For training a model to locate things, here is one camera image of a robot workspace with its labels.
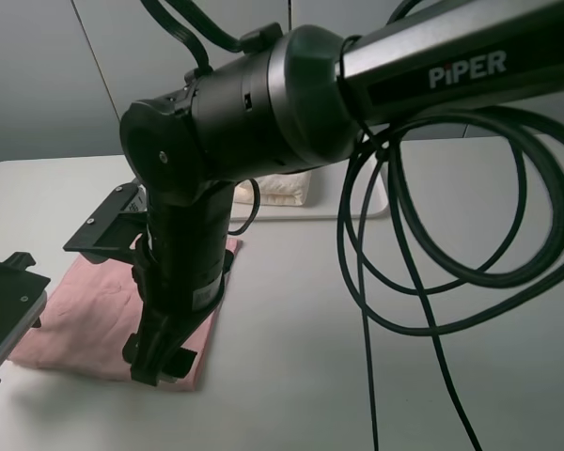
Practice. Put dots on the cream white towel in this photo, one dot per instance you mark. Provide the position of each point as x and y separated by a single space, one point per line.
276 190

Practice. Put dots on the pink towel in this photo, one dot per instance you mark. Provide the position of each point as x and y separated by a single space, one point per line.
87 320

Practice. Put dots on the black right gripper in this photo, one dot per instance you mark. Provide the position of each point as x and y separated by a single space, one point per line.
179 287

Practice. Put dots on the white plastic tray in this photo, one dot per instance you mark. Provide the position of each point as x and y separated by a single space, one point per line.
326 191

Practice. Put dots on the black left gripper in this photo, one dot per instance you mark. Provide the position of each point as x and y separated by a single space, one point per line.
4 268

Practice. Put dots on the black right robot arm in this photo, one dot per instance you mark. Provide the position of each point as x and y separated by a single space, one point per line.
285 103

